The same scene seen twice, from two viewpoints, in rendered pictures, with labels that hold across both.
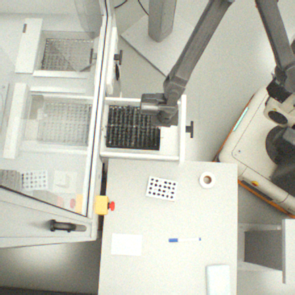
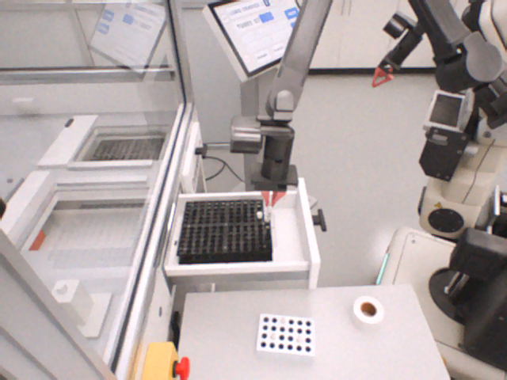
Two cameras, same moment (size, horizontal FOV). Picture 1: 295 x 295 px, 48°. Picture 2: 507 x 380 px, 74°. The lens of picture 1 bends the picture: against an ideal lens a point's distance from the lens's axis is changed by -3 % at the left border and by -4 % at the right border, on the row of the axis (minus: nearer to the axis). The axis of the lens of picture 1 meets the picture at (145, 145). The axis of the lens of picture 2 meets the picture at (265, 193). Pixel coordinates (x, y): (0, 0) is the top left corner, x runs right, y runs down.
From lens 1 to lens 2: 73 cm
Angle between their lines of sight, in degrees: 33
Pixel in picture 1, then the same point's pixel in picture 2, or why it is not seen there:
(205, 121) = not seen: hidden behind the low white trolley
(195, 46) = (308, 16)
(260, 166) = (436, 330)
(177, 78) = (287, 71)
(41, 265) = not seen: outside the picture
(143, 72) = not seen: hidden behind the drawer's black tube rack
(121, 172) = (207, 318)
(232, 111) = (365, 274)
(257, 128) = (411, 275)
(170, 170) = (296, 306)
